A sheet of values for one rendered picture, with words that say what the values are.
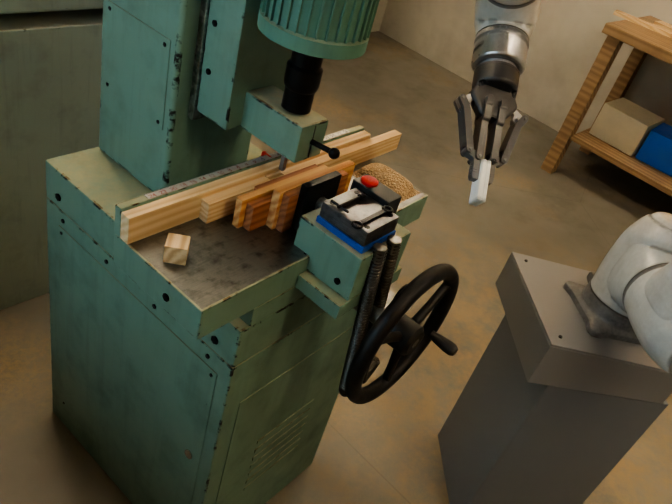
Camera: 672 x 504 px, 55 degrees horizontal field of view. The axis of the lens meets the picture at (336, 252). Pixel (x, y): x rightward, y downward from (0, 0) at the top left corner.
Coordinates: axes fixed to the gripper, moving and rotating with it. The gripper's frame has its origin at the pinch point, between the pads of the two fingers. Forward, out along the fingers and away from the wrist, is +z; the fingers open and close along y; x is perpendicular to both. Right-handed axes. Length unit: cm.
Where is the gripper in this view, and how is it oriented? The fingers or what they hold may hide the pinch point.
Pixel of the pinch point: (480, 182)
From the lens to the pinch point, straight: 105.8
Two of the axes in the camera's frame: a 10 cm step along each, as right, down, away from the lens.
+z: -2.0, 9.5, -2.5
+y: -9.4, -2.5, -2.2
